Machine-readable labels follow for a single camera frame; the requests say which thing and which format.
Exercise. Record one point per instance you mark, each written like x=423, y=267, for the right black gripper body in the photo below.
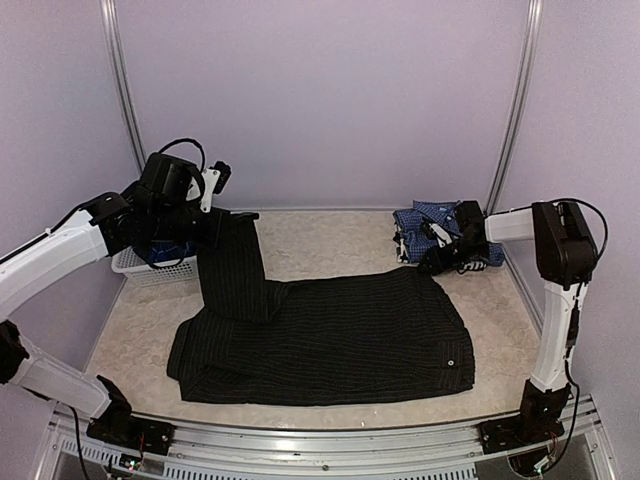
x=448, y=262

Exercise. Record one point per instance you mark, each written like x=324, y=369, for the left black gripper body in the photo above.
x=210, y=236

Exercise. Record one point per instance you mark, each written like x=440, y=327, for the black white printed shirt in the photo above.
x=472, y=266

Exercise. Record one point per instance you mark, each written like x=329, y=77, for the blue checked shirt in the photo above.
x=411, y=243

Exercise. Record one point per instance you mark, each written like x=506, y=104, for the black pinstripe long sleeve shirt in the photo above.
x=379, y=338

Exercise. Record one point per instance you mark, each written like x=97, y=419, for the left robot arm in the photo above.
x=170, y=204

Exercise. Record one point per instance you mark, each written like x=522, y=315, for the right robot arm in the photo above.
x=566, y=256

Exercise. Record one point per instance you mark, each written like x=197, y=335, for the dark blue plaid shirt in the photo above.
x=158, y=252

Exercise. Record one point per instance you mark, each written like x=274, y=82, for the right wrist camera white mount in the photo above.
x=434, y=232

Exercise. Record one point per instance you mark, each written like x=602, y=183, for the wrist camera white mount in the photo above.
x=434, y=232
x=215, y=179

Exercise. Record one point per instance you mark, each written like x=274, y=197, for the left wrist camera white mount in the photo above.
x=215, y=179

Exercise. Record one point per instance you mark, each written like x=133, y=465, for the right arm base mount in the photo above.
x=520, y=430

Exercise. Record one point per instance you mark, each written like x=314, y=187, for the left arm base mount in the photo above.
x=118, y=426

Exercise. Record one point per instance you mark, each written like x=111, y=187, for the front aluminium rail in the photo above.
x=198, y=450

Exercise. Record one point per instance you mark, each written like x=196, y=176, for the left aluminium frame post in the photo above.
x=116, y=56

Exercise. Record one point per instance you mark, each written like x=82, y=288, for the aluminium frame post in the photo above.
x=518, y=104
x=116, y=56

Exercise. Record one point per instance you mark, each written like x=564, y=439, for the right aluminium frame post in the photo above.
x=518, y=104

